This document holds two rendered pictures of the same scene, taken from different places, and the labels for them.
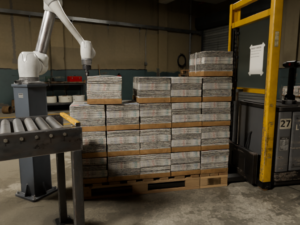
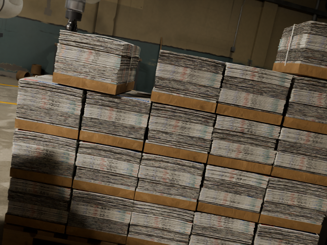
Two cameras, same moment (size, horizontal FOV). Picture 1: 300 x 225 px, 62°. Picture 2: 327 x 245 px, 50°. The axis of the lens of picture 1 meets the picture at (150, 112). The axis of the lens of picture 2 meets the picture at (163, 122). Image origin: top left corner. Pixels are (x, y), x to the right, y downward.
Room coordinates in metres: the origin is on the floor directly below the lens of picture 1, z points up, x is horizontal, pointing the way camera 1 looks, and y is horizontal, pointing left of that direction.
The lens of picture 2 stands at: (0.69, -0.27, 1.03)
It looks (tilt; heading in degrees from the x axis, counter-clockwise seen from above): 10 degrees down; 11
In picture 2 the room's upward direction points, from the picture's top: 11 degrees clockwise
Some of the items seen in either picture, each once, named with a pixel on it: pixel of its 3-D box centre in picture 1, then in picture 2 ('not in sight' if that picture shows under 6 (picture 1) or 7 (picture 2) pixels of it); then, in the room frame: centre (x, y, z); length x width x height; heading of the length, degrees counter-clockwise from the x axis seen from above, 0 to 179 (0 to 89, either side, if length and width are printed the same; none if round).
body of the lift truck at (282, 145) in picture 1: (276, 138); not in sight; (2.64, -1.37, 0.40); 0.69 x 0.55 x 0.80; 12
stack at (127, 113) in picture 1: (136, 144); (138, 177); (2.33, 0.13, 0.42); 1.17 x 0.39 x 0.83; 102
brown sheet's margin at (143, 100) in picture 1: (150, 98); (182, 97); (2.36, 0.00, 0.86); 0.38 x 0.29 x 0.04; 12
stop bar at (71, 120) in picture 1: (69, 118); not in sight; (1.51, 0.49, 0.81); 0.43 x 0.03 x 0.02; 30
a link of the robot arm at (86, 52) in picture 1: (86, 49); not in sight; (2.25, 0.56, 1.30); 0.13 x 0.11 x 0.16; 4
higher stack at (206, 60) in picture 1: (207, 118); (290, 161); (2.48, -0.58, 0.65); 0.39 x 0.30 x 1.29; 12
